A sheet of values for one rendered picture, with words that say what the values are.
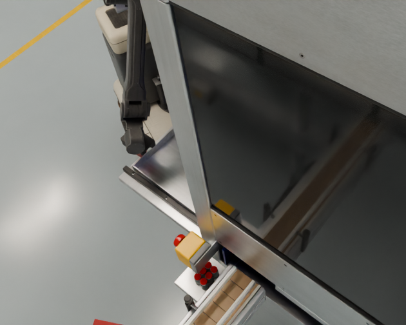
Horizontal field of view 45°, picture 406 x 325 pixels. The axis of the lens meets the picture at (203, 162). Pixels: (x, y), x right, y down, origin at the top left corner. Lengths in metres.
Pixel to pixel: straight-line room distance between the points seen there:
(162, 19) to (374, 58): 0.34
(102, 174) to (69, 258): 0.51
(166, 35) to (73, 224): 2.01
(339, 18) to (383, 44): 0.05
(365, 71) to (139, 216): 2.14
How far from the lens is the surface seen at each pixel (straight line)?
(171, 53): 0.79
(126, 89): 1.42
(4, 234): 2.82
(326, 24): 0.54
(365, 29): 0.52
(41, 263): 2.65
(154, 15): 0.76
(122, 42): 2.29
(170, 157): 1.67
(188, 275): 1.46
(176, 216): 1.55
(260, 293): 1.37
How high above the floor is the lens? 2.23
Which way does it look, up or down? 55 degrees down
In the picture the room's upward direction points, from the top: 11 degrees counter-clockwise
